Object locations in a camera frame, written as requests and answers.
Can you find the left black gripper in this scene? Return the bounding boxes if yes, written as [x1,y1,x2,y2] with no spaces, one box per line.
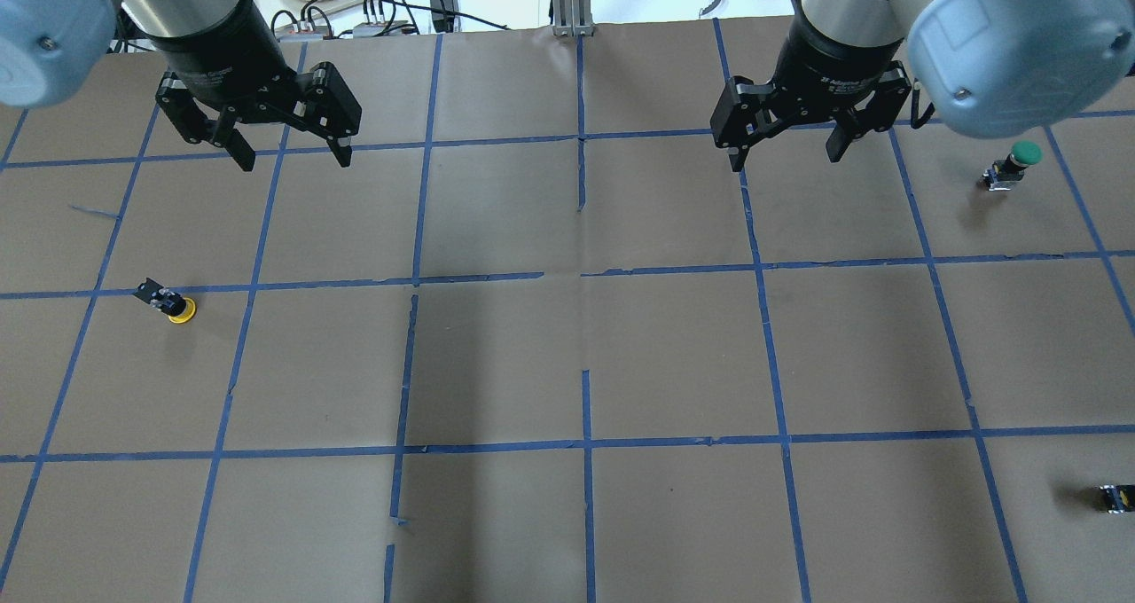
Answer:
[153,0,364,171]

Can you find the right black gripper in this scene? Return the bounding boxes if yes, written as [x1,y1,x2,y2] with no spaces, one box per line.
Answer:
[709,19,913,171]

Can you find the yellow push button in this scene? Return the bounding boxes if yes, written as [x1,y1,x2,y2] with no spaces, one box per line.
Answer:
[131,278,196,325]

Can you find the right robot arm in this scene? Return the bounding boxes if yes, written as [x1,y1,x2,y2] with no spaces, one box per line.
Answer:
[709,0,1132,171]

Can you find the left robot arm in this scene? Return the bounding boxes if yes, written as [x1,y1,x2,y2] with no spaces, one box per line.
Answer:
[1,0,362,171]

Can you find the green push button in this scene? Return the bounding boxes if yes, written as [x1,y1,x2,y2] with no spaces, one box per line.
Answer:
[982,141,1045,193]

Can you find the black power adapter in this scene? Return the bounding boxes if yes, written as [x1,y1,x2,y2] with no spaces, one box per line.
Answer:
[429,0,459,33]

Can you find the small black contact block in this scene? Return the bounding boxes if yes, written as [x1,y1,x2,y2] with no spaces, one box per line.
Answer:
[1098,483,1135,514]

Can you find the aluminium frame post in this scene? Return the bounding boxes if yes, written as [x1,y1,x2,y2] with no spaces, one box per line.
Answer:
[550,0,595,37]

